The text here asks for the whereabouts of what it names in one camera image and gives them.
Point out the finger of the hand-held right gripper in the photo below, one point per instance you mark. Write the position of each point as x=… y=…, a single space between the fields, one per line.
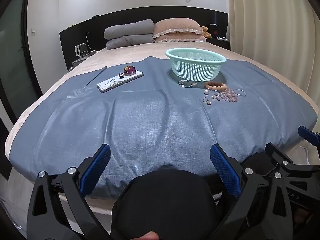
x=308 y=135
x=277 y=155

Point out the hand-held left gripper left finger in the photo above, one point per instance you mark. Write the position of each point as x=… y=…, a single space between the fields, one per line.
x=98 y=170

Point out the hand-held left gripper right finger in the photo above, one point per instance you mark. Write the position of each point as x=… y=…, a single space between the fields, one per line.
x=225 y=170

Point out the thin silver bangle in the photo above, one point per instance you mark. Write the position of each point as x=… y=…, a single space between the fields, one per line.
x=244 y=95

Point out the silver pearl earrings pair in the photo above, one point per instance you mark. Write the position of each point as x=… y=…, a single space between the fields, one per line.
x=208 y=102

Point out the silver crystal brooch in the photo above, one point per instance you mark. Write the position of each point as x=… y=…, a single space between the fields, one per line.
x=215 y=97

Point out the mint green plastic basket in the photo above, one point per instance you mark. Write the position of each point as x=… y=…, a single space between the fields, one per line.
x=195 y=67

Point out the blue cloth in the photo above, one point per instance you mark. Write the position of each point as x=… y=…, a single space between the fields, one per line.
x=150 y=120

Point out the white patterned tray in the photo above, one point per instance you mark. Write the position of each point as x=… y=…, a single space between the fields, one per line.
x=112 y=83

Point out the thin blue stick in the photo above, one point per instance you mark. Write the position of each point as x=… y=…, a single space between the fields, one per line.
x=97 y=75

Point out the purple glass dome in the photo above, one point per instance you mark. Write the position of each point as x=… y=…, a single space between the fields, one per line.
x=129 y=70

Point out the cream curtain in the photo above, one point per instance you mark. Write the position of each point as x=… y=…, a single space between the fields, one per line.
x=270 y=30

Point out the black nightstand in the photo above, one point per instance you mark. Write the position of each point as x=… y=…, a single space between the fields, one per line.
x=220 y=45

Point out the white power strip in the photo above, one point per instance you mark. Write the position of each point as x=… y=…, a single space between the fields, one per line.
x=222 y=38

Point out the pink ruffled pillow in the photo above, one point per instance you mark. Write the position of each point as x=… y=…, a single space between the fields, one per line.
x=177 y=26
x=185 y=38

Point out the brown teddy bear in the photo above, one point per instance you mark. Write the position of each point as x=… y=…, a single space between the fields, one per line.
x=205 y=32

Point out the dark glass door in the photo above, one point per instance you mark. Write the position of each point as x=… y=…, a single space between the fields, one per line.
x=12 y=55

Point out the black headboard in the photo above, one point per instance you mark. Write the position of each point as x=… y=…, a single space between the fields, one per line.
x=125 y=17

